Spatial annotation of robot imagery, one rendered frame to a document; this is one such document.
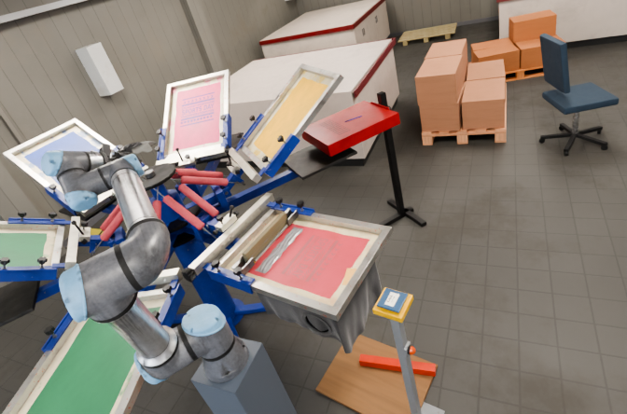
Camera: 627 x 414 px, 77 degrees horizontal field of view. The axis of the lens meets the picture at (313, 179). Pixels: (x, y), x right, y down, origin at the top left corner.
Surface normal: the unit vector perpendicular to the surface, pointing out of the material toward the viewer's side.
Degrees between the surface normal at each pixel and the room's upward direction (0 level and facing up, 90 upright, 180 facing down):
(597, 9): 90
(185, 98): 32
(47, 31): 90
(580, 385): 0
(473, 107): 90
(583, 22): 90
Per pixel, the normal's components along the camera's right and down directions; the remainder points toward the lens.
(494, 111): -0.37, 0.55
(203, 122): -0.23, -0.43
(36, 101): 0.90, 0.00
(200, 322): -0.14, -0.88
